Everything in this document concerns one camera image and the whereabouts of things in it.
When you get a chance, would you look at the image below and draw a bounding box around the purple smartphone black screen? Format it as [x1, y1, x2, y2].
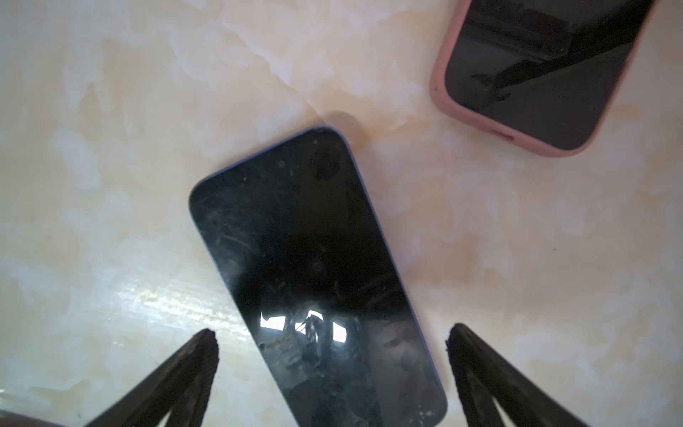
[445, 0, 655, 151]

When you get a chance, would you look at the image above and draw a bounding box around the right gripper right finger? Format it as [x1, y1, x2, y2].
[446, 323, 585, 426]

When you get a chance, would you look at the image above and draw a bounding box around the black phone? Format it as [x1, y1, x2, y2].
[189, 127, 448, 426]

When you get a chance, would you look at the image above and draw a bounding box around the pink phone case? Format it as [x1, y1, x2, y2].
[429, 0, 660, 158]

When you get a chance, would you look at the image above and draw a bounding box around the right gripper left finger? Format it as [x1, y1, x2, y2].
[89, 328, 219, 427]

